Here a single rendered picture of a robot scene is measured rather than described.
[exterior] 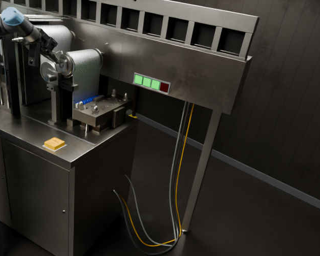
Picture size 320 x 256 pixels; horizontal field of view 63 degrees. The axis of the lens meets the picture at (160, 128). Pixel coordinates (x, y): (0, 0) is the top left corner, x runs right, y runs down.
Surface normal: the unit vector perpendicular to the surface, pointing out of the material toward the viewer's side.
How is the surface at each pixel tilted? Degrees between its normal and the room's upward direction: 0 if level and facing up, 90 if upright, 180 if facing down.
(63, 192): 90
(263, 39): 90
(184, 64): 90
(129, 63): 90
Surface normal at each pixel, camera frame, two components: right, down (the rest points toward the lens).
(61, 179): -0.43, 0.34
